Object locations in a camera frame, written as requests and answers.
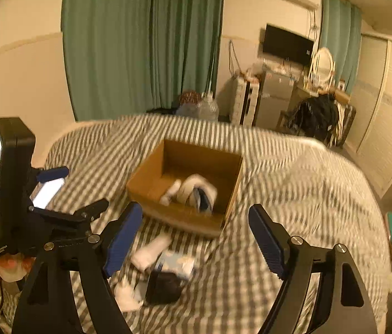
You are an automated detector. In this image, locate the white plush toy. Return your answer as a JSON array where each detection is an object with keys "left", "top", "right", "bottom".
[{"left": 130, "top": 234, "right": 171, "bottom": 272}]

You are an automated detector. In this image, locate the grey mini fridge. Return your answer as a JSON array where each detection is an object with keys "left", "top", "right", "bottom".
[{"left": 254, "top": 71, "right": 293, "bottom": 130}]

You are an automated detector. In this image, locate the white tube bottle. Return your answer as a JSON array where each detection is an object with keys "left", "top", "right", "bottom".
[{"left": 159, "top": 180, "right": 182, "bottom": 206}]

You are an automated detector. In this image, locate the white suitcase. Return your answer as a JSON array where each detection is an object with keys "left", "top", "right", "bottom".
[{"left": 229, "top": 76, "right": 259, "bottom": 127}]

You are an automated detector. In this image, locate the oval white mirror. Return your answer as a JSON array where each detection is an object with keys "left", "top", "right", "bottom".
[{"left": 309, "top": 48, "right": 336, "bottom": 87}]

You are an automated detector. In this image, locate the clear water jug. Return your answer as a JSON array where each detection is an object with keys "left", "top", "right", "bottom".
[{"left": 197, "top": 92, "right": 219, "bottom": 121}]

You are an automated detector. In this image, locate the light blue tissue pack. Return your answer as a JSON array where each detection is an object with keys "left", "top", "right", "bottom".
[{"left": 154, "top": 250, "right": 196, "bottom": 281}]

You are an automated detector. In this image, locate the black round object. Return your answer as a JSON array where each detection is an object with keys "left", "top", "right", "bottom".
[{"left": 145, "top": 271, "right": 185, "bottom": 305}]

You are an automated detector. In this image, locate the lit smartphone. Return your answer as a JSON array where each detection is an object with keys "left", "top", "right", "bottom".
[{"left": 31, "top": 178, "right": 65, "bottom": 209}]

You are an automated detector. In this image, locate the brown patterned cushion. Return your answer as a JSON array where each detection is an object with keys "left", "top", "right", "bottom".
[{"left": 179, "top": 90, "right": 202, "bottom": 105}]

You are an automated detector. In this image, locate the black wall television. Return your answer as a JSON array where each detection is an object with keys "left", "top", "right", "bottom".
[{"left": 262, "top": 24, "right": 314, "bottom": 67}]

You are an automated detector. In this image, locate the white louvered wardrobe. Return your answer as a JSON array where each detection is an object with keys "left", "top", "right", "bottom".
[{"left": 344, "top": 33, "right": 392, "bottom": 198}]

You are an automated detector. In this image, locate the large green curtain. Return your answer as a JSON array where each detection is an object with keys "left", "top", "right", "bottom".
[{"left": 61, "top": 0, "right": 224, "bottom": 121}]

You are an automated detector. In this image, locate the grey checked bed quilt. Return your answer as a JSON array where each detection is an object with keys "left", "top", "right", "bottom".
[{"left": 44, "top": 115, "right": 392, "bottom": 333}]

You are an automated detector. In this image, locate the small green curtain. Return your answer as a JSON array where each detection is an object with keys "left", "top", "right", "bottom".
[{"left": 319, "top": 0, "right": 362, "bottom": 95}]

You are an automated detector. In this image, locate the open cardboard box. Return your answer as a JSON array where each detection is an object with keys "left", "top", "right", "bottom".
[{"left": 127, "top": 139, "right": 243, "bottom": 238}]

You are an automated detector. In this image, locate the black jacket on chair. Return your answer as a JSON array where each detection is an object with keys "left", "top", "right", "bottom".
[{"left": 286, "top": 94, "right": 339, "bottom": 144}]

